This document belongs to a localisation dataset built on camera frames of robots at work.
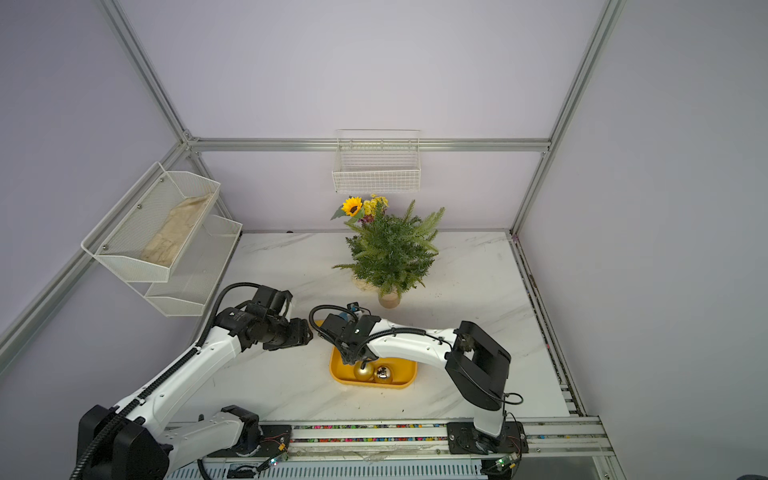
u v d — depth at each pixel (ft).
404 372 2.72
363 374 2.64
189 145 3.01
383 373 2.62
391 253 2.44
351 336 1.95
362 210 3.04
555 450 2.41
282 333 2.25
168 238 2.56
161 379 1.45
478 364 1.48
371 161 3.13
